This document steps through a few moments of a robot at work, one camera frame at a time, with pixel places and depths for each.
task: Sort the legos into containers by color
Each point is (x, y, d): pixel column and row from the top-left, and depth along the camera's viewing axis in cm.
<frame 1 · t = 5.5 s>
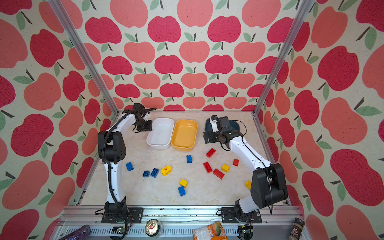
left hand: (153, 129, 104), fingers closed
right hand: (214, 134, 89), fingers open
white plastic container: (160, 136, 109), on the table
yellow plastic container: (184, 134, 111), on the table
red lego brick upper: (210, 153, 98), point 2 cm above the table
blue lego brick center: (189, 159, 95), point 2 cm above the table
red lego brick middle: (207, 167, 92), on the table
red lego brick lower: (217, 172, 90), on the table
yellow lego brick right: (225, 168, 91), point 2 cm above the table
yellow round lego piece: (166, 170, 90), point 2 cm above the table
blue lego brick angled: (154, 172, 90), on the table
small blue lego brick: (146, 174, 90), on the table
blue lego brick left: (129, 166, 90), point 4 cm above the table
yellow lego brick front: (184, 183, 86), point 2 cm above the table
blue lego brick front: (182, 191, 82), point 3 cm above the table

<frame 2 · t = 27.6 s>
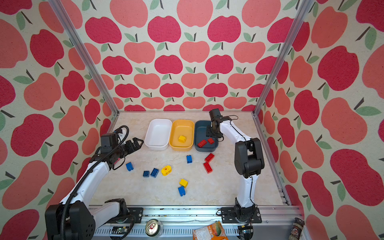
left hand: (139, 144, 84), fingers open
right hand: (213, 133, 97), fingers open
red lego brick lower: (202, 143, 103), on the table
yellow lego brick right: (182, 139, 103), point 3 cm above the table
dark teal plastic container: (200, 126, 114), on the table
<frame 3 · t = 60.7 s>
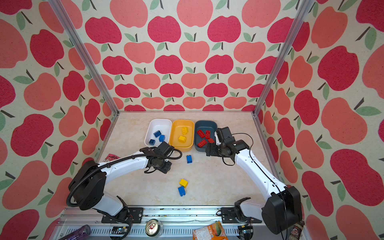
left hand: (169, 168, 87), fingers open
right hand: (215, 149, 82), fingers open
red lego brick upper: (201, 133, 107), point 3 cm above the table
red lego brick middle: (207, 134, 109), on the table
blue lego brick angled: (157, 133, 107), point 3 cm above the table
blue lego brick left: (161, 138, 104), point 4 cm above the table
yellow lego brick far right: (184, 130, 109), point 2 cm above the table
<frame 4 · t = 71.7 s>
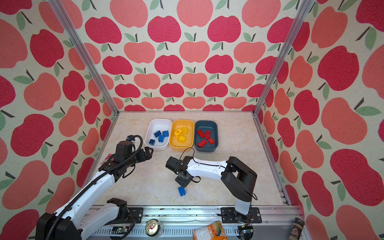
left hand: (149, 152, 83), fingers open
right hand: (187, 178, 85), fingers open
blue lego brick center: (165, 133, 109), on the table
